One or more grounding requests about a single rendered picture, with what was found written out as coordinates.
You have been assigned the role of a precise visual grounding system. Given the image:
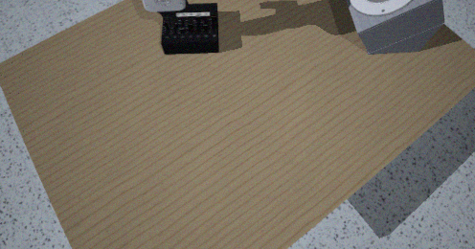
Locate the black lighting desk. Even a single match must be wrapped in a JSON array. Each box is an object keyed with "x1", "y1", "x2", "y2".
[{"x1": 161, "y1": 3, "x2": 219, "y2": 55}]

